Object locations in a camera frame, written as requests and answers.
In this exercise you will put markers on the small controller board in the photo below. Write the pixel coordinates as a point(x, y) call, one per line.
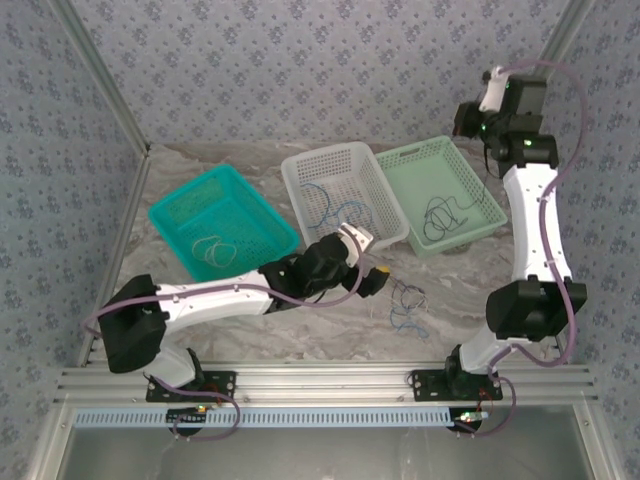
point(187, 417)
point(470, 419)

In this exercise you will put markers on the aluminium frame corner post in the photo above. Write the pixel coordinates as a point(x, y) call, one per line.
point(563, 35)
point(106, 80)

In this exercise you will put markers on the light green plastic basket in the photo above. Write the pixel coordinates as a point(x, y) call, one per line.
point(440, 170)

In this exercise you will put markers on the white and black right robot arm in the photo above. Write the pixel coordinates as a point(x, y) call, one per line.
point(535, 225)

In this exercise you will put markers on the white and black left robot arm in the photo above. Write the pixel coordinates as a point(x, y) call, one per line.
point(210, 297)

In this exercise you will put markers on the teal perforated plastic basket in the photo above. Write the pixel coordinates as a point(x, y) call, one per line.
point(250, 225)

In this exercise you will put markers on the wide aluminium frame rail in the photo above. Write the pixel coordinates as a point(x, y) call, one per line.
point(325, 382)

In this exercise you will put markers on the white perforated plastic basket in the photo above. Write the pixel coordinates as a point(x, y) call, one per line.
point(380, 200)

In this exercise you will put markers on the grey metal lower panel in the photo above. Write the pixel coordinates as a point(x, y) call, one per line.
point(325, 455)

